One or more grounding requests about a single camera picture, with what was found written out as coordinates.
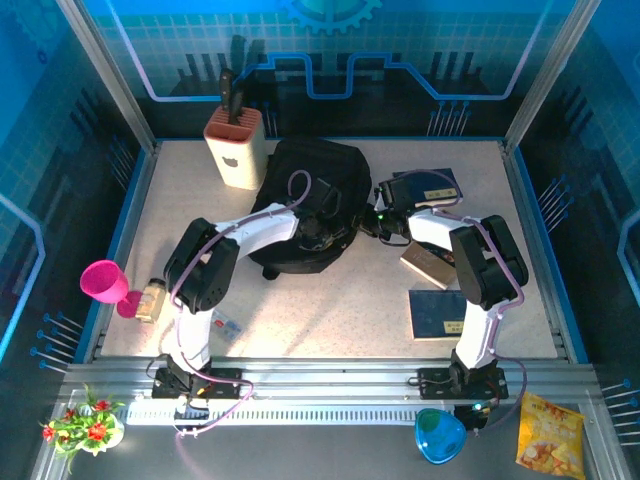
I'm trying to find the brown gold hardcover book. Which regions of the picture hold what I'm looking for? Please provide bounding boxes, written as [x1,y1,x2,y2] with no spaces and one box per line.
[398,241,459,291]

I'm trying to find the dark blue book yellow label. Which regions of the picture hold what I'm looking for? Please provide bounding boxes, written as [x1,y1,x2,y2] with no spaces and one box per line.
[407,288,470,343]
[391,167,465,207]

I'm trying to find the black backpack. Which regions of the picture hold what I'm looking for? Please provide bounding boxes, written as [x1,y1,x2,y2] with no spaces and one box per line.
[247,137,374,281]

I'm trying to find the small card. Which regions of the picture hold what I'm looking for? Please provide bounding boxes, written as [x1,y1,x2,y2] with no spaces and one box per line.
[212,309,243,341]

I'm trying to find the beige knife block orange top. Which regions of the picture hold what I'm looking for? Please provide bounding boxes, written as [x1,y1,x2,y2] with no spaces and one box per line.
[203,105,268,191]

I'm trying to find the glass jar beige lid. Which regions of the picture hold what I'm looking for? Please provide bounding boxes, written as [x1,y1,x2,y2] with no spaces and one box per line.
[134,278,167,325]

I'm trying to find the black controller box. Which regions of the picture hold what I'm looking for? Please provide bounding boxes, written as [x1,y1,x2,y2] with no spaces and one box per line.
[453,402,494,434]

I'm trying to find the blue plastic bowl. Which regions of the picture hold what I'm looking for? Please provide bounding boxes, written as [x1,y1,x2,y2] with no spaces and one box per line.
[414,408,469,466]

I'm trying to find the pink plastic goblet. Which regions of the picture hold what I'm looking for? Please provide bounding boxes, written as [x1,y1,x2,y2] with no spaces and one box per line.
[79,259,144,320]

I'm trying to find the yellow snack bag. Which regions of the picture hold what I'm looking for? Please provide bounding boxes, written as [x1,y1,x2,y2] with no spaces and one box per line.
[515,392,586,480]

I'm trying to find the artificial red flower pot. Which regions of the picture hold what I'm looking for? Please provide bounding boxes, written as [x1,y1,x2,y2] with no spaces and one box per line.
[38,382,126,474]

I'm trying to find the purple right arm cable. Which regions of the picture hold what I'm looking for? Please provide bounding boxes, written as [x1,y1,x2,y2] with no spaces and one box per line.
[399,168,527,432]

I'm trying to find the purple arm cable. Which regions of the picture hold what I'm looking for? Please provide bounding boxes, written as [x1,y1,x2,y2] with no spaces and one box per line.
[169,169,314,476]
[399,168,527,432]

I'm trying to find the aluminium rail beam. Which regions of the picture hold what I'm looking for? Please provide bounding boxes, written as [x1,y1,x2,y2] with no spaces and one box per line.
[62,355,601,404]

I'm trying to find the small black handled knife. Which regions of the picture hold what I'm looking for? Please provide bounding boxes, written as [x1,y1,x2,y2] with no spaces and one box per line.
[229,84,247,126]

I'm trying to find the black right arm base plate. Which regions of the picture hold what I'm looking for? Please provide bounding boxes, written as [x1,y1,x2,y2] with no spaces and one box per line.
[417,366,510,401]

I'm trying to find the large black handled knife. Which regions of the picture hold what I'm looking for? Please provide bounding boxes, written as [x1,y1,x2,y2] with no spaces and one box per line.
[219,68,237,126]

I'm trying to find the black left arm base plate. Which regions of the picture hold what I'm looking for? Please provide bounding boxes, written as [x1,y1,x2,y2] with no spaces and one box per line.
[151,366,245,401]

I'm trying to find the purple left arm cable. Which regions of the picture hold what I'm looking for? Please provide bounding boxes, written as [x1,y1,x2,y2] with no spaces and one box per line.
[169,169,314,476]

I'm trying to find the aluminium side rail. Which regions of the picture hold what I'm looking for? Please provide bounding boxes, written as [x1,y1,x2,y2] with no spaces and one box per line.
[499,140,571,361]
[92,140,162,362]

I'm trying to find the white slotted cable duct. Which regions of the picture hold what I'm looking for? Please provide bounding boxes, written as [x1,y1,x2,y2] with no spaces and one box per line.
[122,403,426,427]

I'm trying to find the aluminium frame post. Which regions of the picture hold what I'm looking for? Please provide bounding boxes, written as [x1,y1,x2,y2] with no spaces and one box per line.
[54,0,161,154]
[499,0,604,156]

